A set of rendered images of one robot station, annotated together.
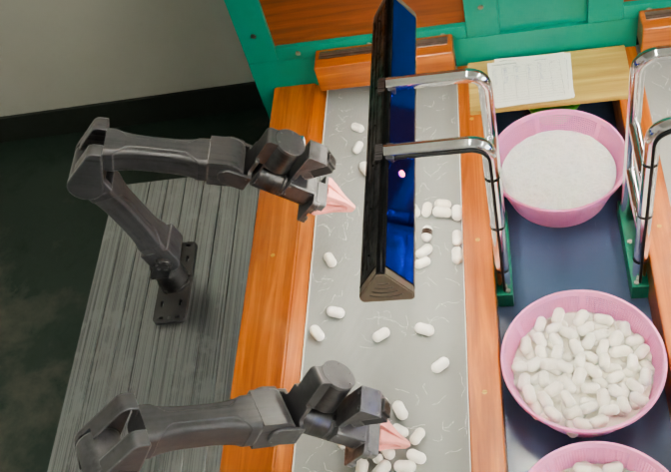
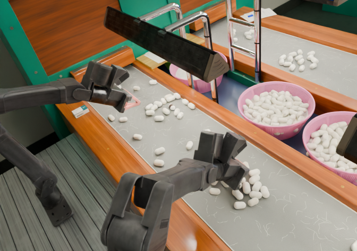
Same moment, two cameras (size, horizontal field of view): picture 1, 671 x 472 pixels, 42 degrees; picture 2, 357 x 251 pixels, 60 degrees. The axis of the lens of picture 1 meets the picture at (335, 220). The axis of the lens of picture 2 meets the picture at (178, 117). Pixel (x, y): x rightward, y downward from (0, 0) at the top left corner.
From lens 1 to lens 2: 91 cm
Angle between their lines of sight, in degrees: 35
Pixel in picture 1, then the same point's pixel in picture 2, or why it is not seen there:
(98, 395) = not seen: outside the picture
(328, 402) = (218, 147)
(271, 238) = (101, 144)
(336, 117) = not seen: hidden behind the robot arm
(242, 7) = (26, 55)
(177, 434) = (175, 181)
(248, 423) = (198, 167)
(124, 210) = (16, 147)
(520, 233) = not seen: hidden behind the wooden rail
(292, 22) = (53, 59)
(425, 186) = (154, 96)
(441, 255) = (184, 110)
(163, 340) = (66, 230)
